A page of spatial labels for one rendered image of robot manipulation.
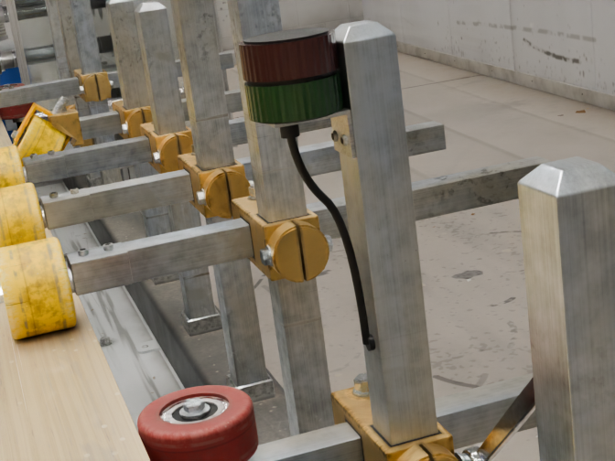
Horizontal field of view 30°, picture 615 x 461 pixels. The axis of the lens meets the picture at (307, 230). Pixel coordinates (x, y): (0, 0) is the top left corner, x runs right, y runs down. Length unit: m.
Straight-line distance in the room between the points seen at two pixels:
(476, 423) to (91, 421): 0.28
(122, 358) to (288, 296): 0.75
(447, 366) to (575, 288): 2.59
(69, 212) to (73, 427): 0.46
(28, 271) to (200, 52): 0.34
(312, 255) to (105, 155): 0.58
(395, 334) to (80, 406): 0.24
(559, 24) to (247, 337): 5.32
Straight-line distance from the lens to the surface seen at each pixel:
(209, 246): 1.01
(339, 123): 0.73
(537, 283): 0.52
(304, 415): 1.04
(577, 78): 6.37
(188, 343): 1.50
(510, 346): 3.18
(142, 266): 1.01
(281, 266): 0.96
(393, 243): 0.74
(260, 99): 0.70
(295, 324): 1.01
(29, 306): 0.98
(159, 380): 1.62
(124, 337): 1.80
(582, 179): 0.50
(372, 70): 0.72
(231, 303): 1.26
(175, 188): 1.26
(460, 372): 3.04
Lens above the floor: 1.23
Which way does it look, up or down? 16 degrees down
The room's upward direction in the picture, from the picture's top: 8 degrees counter-clockwise
